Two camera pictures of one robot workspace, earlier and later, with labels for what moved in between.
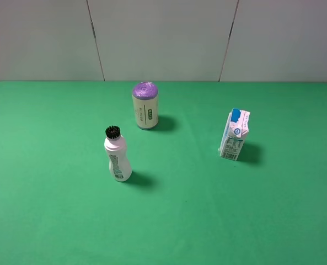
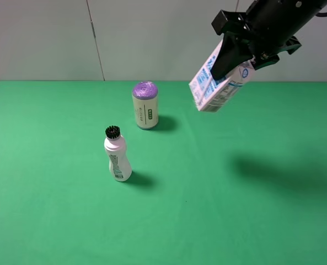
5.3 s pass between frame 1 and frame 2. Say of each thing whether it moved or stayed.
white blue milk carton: moved
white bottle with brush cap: stayed
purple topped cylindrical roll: stayed
